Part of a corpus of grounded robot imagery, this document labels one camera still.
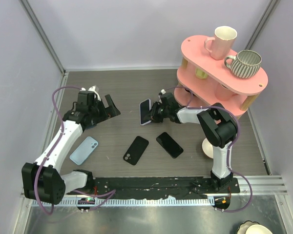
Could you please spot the yellow cup on shelf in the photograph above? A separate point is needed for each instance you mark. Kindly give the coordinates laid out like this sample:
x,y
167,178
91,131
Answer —
x,y
200,74

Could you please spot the white bowl on table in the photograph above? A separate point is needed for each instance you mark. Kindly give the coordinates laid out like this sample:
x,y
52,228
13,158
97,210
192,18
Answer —
x,y
207,148

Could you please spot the grey striped mug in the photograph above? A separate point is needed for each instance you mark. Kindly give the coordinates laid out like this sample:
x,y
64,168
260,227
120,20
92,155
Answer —
x,y
245,64

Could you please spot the light blue phone case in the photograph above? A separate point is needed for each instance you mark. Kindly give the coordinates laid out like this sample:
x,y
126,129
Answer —
x,y
84,150

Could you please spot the aluminium rail with slots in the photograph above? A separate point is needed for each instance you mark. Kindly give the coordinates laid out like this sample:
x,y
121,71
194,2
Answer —
x,y
80,201

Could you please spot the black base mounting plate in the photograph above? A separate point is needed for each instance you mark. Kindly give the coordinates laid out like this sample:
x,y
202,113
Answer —
x,y
154,188

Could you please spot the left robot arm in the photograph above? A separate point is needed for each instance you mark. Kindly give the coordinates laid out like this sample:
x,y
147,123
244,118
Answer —
x,y
41,179

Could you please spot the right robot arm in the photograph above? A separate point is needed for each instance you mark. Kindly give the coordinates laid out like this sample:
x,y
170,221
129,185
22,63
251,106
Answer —
x,y
219,127

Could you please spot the pink cup middle shelf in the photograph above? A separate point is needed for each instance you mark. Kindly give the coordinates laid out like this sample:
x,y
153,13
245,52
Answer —
x,y
222,93

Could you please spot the pink three-tier shelf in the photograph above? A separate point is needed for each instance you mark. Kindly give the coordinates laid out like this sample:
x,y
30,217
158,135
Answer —
x,y
196,56

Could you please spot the pink tall mug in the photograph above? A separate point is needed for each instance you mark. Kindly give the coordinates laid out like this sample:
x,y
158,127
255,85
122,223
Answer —
x,y
221,43

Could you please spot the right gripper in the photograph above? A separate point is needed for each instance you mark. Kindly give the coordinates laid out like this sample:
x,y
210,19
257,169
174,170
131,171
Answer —
x,y
154,116

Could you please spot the lavender phone case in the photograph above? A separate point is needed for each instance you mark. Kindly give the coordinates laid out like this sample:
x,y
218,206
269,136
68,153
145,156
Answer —
x,y
145,112

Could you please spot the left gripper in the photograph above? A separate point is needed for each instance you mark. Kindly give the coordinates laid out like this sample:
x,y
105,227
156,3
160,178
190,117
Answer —
x,y
110,112

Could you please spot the cream bowl bottom corner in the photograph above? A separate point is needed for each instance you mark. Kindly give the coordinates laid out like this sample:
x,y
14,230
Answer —
x,y
250,227

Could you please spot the black phone case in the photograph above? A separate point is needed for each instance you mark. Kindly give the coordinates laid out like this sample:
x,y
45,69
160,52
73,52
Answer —
x,y
135,150

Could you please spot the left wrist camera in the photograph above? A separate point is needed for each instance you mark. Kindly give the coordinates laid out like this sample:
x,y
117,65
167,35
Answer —
x,y
94,89

